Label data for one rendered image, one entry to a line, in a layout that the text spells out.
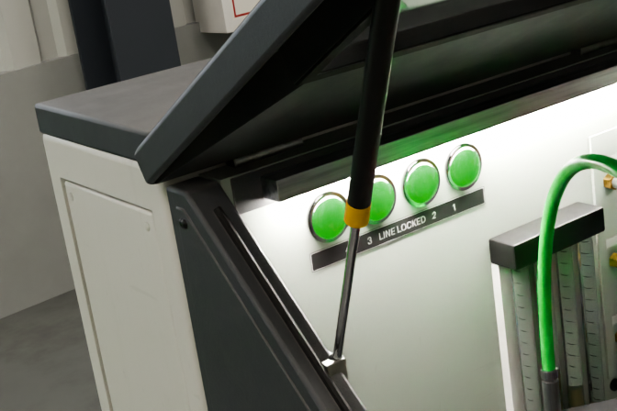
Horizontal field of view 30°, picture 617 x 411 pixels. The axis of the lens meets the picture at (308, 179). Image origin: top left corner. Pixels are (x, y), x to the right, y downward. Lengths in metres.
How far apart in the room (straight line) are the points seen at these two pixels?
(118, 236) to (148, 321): 0.09
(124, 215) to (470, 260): 0.38
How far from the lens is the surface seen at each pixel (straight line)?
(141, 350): 1.24
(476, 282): 1.28
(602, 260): 1.42
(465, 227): 1.25
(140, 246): 1.15
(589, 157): 1.04
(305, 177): 1.06
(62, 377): 4.34
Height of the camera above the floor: 1.73
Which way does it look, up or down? 16 degrees down
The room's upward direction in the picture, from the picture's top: 9 degrees counter-clockwise
